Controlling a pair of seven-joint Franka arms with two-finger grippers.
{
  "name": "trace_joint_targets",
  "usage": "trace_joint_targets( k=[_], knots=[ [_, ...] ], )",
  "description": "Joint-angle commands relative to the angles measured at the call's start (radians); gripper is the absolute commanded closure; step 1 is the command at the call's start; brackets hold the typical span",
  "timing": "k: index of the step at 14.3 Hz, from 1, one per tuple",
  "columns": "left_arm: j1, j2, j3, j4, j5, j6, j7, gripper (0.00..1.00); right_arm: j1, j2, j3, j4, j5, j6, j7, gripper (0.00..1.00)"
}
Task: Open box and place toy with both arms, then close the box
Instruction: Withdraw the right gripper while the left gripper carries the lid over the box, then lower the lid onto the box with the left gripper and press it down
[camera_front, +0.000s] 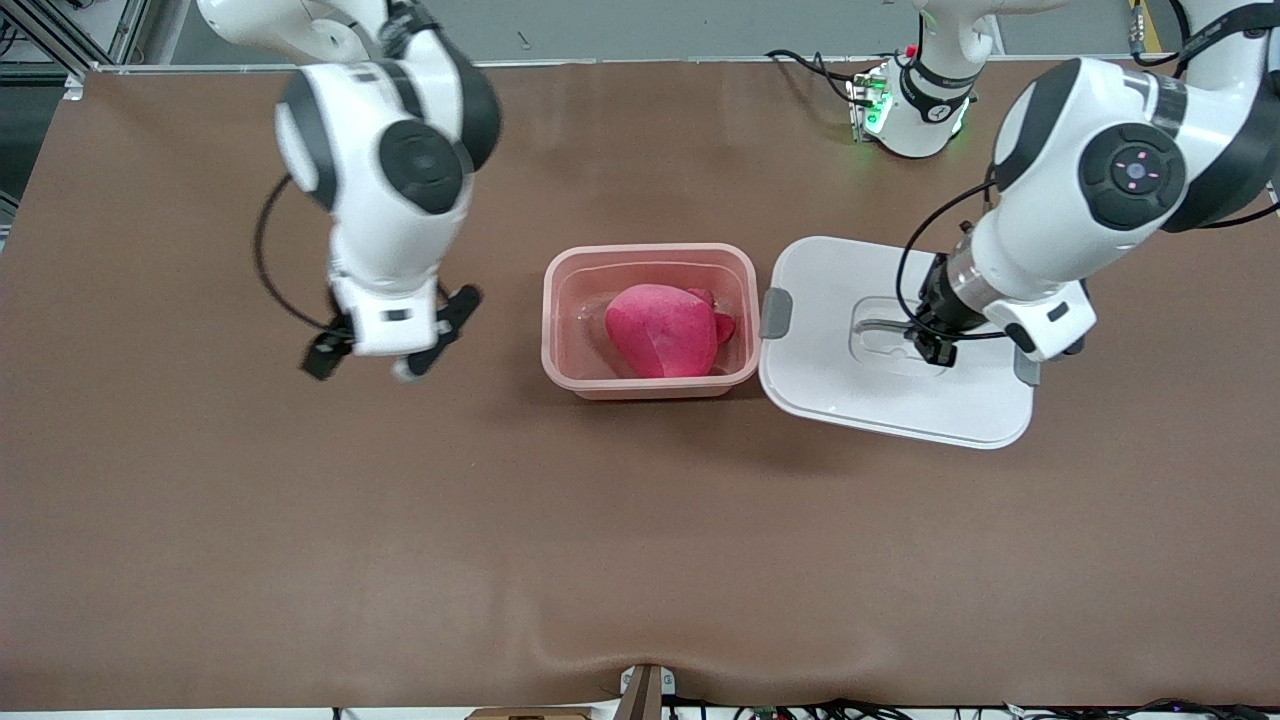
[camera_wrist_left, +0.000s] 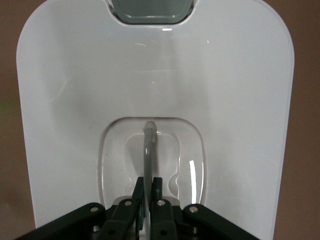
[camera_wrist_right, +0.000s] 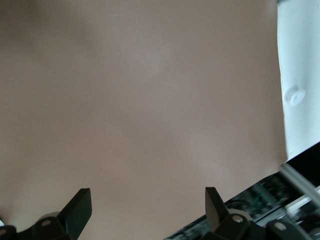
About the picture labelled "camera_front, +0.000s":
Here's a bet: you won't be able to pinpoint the aluminium frame post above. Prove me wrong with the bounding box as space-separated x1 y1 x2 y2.
0 0 151 79

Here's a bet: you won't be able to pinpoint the white box lid grey clasps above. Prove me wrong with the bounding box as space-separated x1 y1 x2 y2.
757 236 1036 450

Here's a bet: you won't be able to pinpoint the black left arm base cable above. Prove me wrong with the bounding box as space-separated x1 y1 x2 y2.
765 48 861 106

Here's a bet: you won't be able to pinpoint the pink translucent plastic box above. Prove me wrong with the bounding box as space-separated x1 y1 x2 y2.
541 243 761 402

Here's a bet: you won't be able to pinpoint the metal bracket with brown post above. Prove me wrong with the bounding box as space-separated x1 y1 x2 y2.
618 663 678 720

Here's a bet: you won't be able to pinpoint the brown table mat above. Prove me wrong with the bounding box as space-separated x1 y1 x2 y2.
0 55 1280 711

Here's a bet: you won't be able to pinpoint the pink plush toy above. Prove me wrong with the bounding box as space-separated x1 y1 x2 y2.
604 284 737 380

